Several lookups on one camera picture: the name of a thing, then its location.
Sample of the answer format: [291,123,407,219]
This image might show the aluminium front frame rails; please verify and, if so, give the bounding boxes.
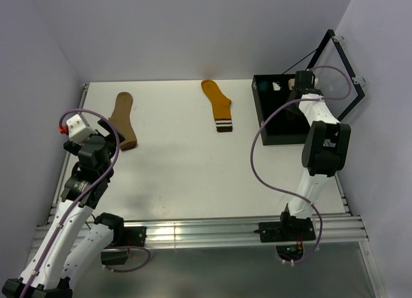
[30,214,370,252]

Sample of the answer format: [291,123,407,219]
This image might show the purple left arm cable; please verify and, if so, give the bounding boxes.
[19,109,122,298]

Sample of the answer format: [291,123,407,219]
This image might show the aluminium table edge rail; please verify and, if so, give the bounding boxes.
[46,82,91,227]

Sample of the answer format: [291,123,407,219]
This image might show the tan ribbed sock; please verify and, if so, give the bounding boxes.
[109,91,138,151]

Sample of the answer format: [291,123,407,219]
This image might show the mustard yellow striped-cuff sock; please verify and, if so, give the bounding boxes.
[201,80,233,133]

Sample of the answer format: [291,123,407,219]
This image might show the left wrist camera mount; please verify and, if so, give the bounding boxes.
[59,114,97,144]

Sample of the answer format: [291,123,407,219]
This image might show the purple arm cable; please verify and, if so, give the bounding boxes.
[250,65,355,266]
[19,109,122,298]

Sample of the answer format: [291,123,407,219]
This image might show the dark brown striped-cuff sock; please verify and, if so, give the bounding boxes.
[285,109,299,121]

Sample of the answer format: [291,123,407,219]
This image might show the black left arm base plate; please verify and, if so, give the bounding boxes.
[110,226,147,247]

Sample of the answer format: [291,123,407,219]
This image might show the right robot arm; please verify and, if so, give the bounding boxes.
[278,70,351,240]

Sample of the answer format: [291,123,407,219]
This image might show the glass box lid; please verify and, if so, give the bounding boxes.
[307,29,366,120]

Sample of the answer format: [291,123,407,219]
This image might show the beige rolled sock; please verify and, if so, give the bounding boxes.
[288,79,295,90]

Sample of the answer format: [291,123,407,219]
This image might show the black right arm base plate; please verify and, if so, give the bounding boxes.
[254,219,316,243]

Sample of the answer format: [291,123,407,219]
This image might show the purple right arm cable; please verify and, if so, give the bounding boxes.
[250,65,355,266]

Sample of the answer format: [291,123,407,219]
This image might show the black storage box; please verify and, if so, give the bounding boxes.
[252,74,310,145]

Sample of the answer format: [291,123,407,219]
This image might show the white rolled sock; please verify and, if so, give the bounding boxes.
[272,82,281,91]

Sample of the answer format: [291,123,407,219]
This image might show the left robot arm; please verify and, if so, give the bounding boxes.
[2,115,126,297]

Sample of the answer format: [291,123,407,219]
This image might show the teal rolled sock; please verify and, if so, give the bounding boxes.
[258,81,269,91]

